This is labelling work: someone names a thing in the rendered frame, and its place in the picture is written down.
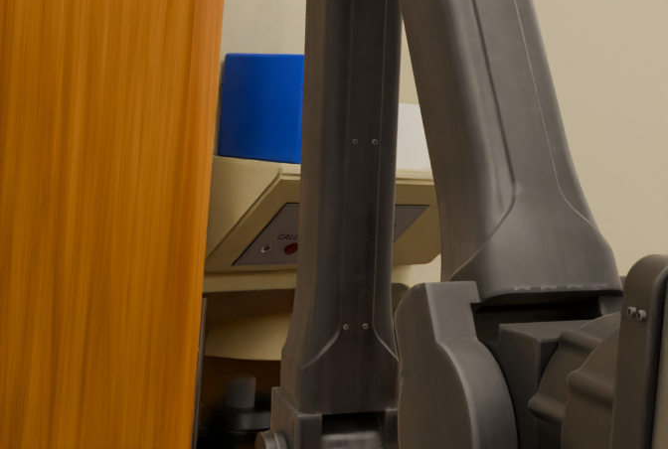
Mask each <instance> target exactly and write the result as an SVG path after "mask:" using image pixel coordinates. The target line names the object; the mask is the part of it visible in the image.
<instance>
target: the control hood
mask: <svg viewBox="0 0 668 449"><path fill-rule="evenodd" d="M299 195H300V165H299V164H288V163H279V162H270V161H260V160H252V159H242V158H233V157H223V156H213V158H212V172H211V185H210V199H209V211H208V225H207V238H206V251H205V265H204V273H207V272H234V271H260V270H285V269H297V264H273V265H243V266H232V265H233V264H234V263H235V261H236V260H237V259H238V258H239V257H240V256H241V255H242V253H243V252H244V251H245V250H246V249H247V248H248V247H249V245H250V244H251V243H252V242H253V241H254V240H255V238H256V237H257V236H258V235H259V234H260V233H261V231H262V230H263V229H264V228H265V227H266V226H267V225H268V223H269V222H270V221H271V220H272V219H273V218H274V217H275V215H276V214H277V213H278V212H279V211H280V210H281V209H282V207H283V206H284V205H285V204H286V203H299ZM395 205H430V206H429V207H428V208H427V209H426V210H425V211H424V212H423V213H422V214H421V215H420V216H419V217H418V219H417V220H416V221H415V222H414V223H413V224H412V225H411V226H410V227H409V228H408V229H407V230H406V231H405V232H404V233H403V234H402V235H401V236H400V237H399V238H398V239H397V240H396V241H395V242H394V243H393V263H392V265H417V264H428V263H431V262H432V261H433V260H434V259H435V258H436V257H437V256H438V255H439V254H440V227H439V217H438V208H437V200H436V193H435V188H434V182H433V177H432V172H431V168H427V167H423V169H422V170H416V169H397V172H396V194H395Z"/></svg>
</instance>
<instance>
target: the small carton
mask: <svg viewBox="0 0 668 449"><path fill-rule="evenodd" d="M424 147H425V136H424V130H423V125H422V120H421V115H420V109H419V105H414V104H405V103H399V126H398V149H397V169H416V170H422V169H423V159H424Z"/></svg>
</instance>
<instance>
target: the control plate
mask: <svg viewBox="0 0 668 449"><path fill-rule="evenodd" d="M429 206H430V205H395V217H394V240H393V243H394V242H395V241H396V240H397V239H398V238H399V237H400V236H401V235H402V234H403V233H404V232H405V231H406V230H407V229H408V228H409V227H410V226H411V225H412V224H413V223H414V222H415V221H416V220H417V219H418V217H419V216H420V215H421V214H422V213H423V212H424V211H425V210H426V209H427V208H428V207H429ZM298 226H299V203H286V204H285V205H284V206H283V207H282V209H281V210H280V211H279V212H278V213H277V214H276V215H275V217H274V218H273V219H272V220H271V221H270V222H269V223H268V225H267V226H266V227H265V228H264V229H263V230H262V231H261V233H260V234H259V235H258V236H257V237H256V238H255V240H254V241H253V242H252V243H251V244H250V245H249V247H248V248H247V249H246V250H245V251H244V252H243V253H242V255H241V256H240V257H239V258H238V259H237V260H236V261H235V263H234V264H233V265H232V266H243V265H273V264H297V256H298V249H297V250H296V251H295V252H294V253H292V254H285V253H284V249H285V248H286V247H287V246H288V245H290V244H292V243H295V242H296V243H298ZM268 244H271V245H272V248H271V249H270V250H269V251H267V252H261V249H262V248H263V247H264V246H266V245H268Z"/></svg>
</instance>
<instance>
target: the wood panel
mask: <svg viewBox="0 0 668 449"><path fill-rule="evenodd" d="M223 12H224V0H0V449H191V438H192V425H193V412H194V398H195V385H196V371H197V358H198V345H199V332H200V319H201V305H202V292H203V278H204V265H205V251H206V238H207V225H208V211H209V199H210V185H211V172H212V158H213V145H214V132H215V118H216V105H217V91H218V78H219V64H220V51H221V38H222V25H223Z"/></svg>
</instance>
